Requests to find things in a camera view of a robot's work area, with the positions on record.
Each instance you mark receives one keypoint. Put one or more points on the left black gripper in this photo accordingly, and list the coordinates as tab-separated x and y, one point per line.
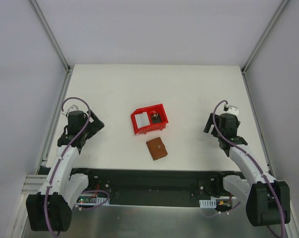
95	123

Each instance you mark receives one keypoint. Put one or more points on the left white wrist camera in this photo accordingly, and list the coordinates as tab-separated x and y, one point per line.
70	109

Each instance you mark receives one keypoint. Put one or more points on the black VIP card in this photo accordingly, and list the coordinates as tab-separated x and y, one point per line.
156	118

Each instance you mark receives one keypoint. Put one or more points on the right aluminium frame post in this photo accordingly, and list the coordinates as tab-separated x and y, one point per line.
265	34

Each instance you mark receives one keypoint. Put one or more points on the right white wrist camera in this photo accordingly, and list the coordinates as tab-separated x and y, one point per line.
230	109

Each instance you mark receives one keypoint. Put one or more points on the white cable duct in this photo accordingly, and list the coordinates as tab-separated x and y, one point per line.
208	204
92	201

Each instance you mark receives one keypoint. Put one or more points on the red plastic bin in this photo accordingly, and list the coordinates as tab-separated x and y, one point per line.
159	108

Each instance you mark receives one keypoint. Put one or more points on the right white cable duct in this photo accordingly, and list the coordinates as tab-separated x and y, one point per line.
208	204

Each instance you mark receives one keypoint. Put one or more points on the left aluminium frame post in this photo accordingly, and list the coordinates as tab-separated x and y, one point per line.
49	34

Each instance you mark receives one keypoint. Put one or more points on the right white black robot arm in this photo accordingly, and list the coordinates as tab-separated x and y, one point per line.
266	200

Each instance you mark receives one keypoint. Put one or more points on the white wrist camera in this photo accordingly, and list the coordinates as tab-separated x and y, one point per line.
230	109
70	109

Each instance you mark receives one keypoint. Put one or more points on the aluminium frame post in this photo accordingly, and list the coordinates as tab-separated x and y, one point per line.
49	34
265	34

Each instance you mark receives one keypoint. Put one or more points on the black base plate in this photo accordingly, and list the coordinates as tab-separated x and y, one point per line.
157	188

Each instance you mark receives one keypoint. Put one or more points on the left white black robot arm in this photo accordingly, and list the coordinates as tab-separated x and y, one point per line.
50	209

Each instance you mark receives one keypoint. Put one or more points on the left white cable duct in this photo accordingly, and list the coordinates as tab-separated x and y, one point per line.
92	201

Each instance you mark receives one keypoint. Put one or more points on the brown leather card holder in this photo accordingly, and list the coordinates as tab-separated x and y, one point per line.
156	148

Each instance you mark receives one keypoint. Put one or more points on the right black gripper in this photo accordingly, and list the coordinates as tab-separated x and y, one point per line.
209	124

